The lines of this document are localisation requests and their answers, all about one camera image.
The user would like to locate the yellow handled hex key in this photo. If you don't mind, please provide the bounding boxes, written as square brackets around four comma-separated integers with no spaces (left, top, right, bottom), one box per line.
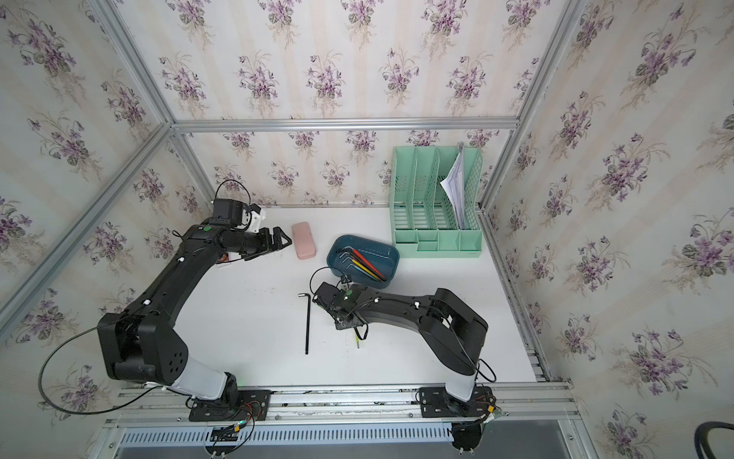
[349,257,383,282]

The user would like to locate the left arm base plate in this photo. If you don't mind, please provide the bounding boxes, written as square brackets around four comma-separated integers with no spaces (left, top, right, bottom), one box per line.
[187,389,273,423]

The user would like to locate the pink pencil case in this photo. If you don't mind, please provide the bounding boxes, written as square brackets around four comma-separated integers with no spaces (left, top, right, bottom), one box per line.
[292,222,317,260]

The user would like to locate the green mesh file organizer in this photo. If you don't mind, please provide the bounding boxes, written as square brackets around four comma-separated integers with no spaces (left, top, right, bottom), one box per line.
[389,146,484,259]

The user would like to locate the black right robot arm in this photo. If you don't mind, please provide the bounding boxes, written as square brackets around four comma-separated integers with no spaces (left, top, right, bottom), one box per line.
[315,282,489,403]

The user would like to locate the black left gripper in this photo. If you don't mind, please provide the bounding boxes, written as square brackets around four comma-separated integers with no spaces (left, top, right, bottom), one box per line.
[226,224,292,260]

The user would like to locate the white papers in organizer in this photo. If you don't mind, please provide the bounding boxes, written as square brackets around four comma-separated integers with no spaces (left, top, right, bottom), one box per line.
[441,142,466,230]

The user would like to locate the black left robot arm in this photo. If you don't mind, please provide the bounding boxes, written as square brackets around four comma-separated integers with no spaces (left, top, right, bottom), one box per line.
[97,223,292,409]

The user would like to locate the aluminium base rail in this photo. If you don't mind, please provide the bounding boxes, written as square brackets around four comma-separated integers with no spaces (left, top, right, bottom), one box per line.
[88,382,598,458]

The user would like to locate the long black hex key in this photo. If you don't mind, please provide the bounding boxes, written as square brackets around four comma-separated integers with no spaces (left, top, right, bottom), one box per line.
[338,247,386,282]

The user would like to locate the thin black hex key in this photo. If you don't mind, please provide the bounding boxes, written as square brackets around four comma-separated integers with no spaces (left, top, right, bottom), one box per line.
[298,293,313,356]

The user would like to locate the red handled hex key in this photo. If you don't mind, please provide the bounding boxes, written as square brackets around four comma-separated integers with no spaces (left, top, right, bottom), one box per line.
[349,248,387,282]

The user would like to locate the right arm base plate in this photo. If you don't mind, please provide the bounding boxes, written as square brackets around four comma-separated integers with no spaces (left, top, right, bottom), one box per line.
[415,384,505,419]

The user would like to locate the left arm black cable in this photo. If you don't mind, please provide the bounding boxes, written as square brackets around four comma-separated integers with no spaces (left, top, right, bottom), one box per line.
[37,325,162,417]

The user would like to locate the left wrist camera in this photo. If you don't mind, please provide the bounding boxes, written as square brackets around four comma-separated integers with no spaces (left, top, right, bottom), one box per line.
[209,198,266,233]

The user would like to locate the teal plastic storage box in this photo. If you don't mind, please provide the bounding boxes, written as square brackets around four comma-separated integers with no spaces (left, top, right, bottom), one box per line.
[327,234,399,289]

